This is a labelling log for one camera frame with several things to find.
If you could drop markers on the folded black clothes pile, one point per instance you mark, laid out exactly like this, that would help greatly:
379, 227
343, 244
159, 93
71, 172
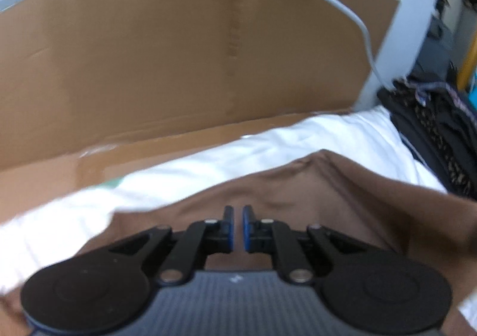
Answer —
447, 135

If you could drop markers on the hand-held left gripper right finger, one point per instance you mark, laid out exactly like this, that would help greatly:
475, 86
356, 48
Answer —
246, 230

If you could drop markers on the cream bear print bed sheet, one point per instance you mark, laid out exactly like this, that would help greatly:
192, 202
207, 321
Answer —
261, 138

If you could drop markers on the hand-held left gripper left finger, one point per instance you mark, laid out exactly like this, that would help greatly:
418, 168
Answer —
230, 235

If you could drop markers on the brown printed t-shirt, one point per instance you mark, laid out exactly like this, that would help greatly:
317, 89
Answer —
335, 190

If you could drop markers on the flattened cardboard sheet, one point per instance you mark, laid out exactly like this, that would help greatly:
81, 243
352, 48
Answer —
149, 60

